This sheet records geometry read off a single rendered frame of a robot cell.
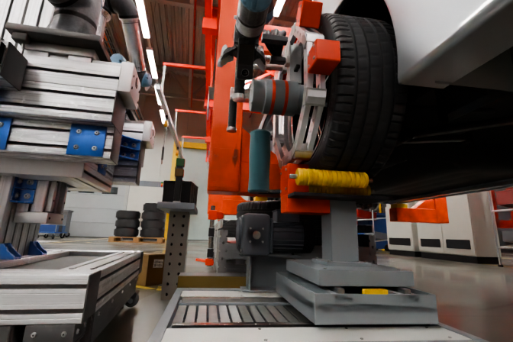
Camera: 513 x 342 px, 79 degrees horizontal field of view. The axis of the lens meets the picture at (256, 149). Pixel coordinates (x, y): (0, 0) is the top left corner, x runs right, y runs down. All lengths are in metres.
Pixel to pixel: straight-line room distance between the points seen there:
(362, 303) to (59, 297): 0.73
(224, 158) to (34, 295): 1.05
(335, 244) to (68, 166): 0.88
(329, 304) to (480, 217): 5.21
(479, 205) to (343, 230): 4.98
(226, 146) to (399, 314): 1.05
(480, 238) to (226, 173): 4.92
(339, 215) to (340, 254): 0.13
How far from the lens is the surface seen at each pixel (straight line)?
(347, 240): 1.19
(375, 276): 1.07
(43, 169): 1.07
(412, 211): 4.26
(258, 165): 1.25
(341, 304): 0.98
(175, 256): 1.71
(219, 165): 1.60
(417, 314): 1.09
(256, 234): 1.37
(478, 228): 5.99
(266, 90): 1.20
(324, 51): 0.98
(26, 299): 0.80
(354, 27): 1.15
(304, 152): 1.09
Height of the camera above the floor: 0.32
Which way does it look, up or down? 15 degrees up
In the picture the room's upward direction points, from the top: 2 degrees clockwise
